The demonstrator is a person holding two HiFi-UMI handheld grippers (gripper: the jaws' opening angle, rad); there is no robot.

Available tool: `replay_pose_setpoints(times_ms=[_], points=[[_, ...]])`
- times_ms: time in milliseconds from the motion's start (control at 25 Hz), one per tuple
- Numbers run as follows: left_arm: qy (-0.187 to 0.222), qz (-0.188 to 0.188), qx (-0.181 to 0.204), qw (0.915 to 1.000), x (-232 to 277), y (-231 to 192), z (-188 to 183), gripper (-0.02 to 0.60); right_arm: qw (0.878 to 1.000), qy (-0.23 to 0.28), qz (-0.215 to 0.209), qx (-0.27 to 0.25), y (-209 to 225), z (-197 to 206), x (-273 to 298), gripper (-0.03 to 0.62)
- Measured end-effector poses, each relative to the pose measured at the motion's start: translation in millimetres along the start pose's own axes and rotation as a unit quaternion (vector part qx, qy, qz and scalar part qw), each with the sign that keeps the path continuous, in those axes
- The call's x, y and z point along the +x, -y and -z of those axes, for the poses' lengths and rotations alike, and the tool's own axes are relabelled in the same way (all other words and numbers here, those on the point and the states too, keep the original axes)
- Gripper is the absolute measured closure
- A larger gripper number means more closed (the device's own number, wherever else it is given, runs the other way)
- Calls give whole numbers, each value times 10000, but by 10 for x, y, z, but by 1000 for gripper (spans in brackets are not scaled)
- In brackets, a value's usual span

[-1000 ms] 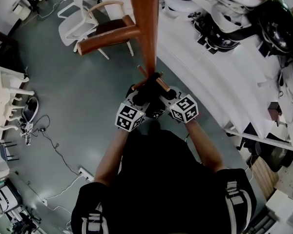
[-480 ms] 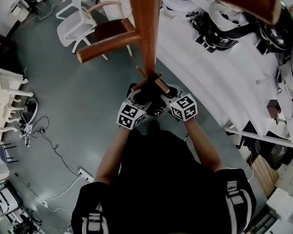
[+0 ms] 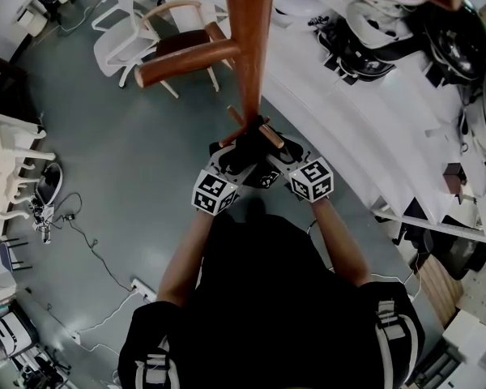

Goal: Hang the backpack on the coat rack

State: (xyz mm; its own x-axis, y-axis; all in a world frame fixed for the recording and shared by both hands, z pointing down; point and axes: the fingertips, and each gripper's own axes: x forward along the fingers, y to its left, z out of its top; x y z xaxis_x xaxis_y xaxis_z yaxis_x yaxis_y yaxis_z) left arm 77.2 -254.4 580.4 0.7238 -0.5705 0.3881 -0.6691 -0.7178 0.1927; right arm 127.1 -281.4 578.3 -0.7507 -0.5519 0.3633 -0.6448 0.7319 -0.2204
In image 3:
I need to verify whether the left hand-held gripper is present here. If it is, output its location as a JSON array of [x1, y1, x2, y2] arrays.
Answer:
[[191, 141, 254, 218]]

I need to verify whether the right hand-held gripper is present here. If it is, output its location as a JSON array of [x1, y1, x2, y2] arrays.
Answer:
[[266, 140, 335, 204]]

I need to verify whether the brown wooden coat rack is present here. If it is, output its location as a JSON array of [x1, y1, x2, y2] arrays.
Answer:
[[134, 0, 465, 156]]

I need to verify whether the person's right forearm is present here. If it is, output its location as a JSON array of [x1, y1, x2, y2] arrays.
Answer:
[[309, 197, 373, 288]]

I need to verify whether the person's left forearm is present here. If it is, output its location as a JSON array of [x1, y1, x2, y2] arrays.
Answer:
[[156, 207, 212, 306]]

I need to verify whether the white curved desk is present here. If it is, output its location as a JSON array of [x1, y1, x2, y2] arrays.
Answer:
[[262, 0, 486, 245]]

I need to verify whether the wooden armchair with dark seat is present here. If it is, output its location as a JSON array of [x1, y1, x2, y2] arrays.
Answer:
[[139, 0, 237, 99]]

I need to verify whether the white plastic chair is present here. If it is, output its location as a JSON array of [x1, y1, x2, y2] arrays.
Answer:
[[91, 0, 161, 89]]

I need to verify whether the person's black clothed torso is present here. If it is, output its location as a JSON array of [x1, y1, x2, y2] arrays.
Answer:
[[117, 200, 426, 389]]

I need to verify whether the dark brown small box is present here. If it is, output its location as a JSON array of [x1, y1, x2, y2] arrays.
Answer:
[[442, 162, 467, 194]]

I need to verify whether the black rolling chair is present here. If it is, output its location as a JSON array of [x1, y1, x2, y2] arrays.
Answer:
[[392, 199, 486, 281]]

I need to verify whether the black round helmet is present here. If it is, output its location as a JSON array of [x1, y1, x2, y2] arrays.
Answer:
[[423, 8, 486, 83]]

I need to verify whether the wooden slat panel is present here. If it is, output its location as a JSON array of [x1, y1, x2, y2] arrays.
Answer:
[[415, 255, 465, 327]]

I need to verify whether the white carved table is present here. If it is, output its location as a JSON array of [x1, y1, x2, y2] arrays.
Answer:
[[0, 109, 57, 241]]

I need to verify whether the dark wooden chair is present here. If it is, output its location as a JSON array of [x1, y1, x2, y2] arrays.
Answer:
[[0, 49, 40, 123]]

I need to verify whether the blue stool with black legs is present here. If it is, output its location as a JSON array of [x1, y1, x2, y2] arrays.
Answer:
[[0, 239, 34, 273]]

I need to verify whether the white cardboard box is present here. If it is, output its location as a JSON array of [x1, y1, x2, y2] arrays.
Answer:
[[441, 309, 486, 366]]

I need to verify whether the black floor cable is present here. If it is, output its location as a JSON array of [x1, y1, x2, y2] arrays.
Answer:
[[44, 192, 135, 293]]

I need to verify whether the white floor cable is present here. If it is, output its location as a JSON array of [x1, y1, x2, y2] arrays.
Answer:
[[46, 288, 147, 358]]

